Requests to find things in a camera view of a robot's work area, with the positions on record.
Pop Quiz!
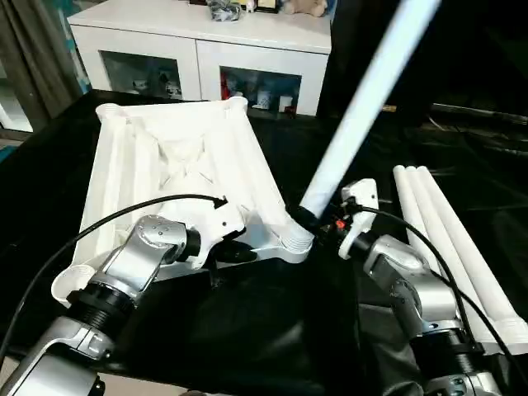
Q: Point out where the white plastic table top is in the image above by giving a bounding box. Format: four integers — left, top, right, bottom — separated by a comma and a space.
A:
51, 94, 317, 309

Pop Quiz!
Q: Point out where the black work mat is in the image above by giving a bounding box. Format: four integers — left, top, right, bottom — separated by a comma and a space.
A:
0, 88, 528, 396

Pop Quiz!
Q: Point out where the grey metal rod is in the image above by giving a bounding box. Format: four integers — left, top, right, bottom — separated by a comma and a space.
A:
428, 102, 528, 123

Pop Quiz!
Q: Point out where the black backdrop cloth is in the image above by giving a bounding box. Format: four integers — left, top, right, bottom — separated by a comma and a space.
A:
317, 0, 528, 125

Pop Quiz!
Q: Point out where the beige plush toy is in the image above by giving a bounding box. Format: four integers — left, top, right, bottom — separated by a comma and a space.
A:
283, 0, 328, 18

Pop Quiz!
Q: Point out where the white sideboard with glass doors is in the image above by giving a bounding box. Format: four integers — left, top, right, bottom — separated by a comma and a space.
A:
68, 0, 333, 119

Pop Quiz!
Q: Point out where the grey crumpled bundle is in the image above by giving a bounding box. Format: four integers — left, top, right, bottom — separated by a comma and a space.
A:
205, 0, 245, 22

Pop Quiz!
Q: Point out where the grey curtain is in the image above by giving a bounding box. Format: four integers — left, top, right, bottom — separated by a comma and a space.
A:
0, 0, 90, 133

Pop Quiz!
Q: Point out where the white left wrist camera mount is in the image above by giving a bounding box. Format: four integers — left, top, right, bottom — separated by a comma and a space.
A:
158, 200, 247, 269

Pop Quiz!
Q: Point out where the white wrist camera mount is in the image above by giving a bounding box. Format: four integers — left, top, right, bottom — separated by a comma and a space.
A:
337, 177, 379, 259
158, 200, 247, 269

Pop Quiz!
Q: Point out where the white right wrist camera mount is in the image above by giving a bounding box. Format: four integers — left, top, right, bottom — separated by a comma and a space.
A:
337, 177, 379, 259

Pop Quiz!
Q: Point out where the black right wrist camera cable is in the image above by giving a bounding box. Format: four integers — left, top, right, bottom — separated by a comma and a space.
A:
350, 204, 516, 364

